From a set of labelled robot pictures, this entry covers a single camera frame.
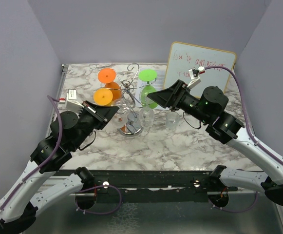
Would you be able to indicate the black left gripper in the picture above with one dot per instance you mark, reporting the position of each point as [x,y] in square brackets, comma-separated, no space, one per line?
[103,114]

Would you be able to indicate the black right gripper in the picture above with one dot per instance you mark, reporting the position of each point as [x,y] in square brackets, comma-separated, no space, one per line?
[171,97]

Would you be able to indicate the clear wine glass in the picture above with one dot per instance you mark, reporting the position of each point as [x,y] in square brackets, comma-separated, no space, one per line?
[121,116]
[146,114]

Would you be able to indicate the light orange plastic wine glass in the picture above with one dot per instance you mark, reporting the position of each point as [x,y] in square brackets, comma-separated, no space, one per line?
[103,97]

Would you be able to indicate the clear short tumbler glass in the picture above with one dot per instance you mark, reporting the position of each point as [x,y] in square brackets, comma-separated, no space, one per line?
[172,121]

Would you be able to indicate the green plastic wine glass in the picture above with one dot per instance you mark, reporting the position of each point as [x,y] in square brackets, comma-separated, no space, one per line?
[148,76]

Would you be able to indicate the dark orange plastic wine glass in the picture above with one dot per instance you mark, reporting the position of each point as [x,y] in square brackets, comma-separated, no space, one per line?
[107,77]

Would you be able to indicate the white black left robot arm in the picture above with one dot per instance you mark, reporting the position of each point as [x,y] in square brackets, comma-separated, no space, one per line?
[22,204]

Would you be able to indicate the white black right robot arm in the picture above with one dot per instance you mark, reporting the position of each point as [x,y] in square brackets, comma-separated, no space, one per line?
[227,129]

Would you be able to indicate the chrome wine glass rack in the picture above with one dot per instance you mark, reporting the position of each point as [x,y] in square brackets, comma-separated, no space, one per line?
[133,127]

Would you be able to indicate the yellow framed whiteboard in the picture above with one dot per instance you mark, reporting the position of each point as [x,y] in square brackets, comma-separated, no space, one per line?
[185,56]

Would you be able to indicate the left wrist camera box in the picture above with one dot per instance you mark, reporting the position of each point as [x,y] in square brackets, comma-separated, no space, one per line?
[70,102]

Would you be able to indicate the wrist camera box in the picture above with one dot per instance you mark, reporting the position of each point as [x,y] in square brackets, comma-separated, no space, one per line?
[70,102]
[194,74]

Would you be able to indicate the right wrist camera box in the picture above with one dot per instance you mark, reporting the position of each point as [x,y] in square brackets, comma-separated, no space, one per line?
[194,74]

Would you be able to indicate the aluminium frame rail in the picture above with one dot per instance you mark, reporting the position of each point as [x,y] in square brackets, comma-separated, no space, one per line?
[55,102]

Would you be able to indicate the black mounting rail base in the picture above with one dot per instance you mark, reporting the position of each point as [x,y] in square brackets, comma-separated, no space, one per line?
[155,186]

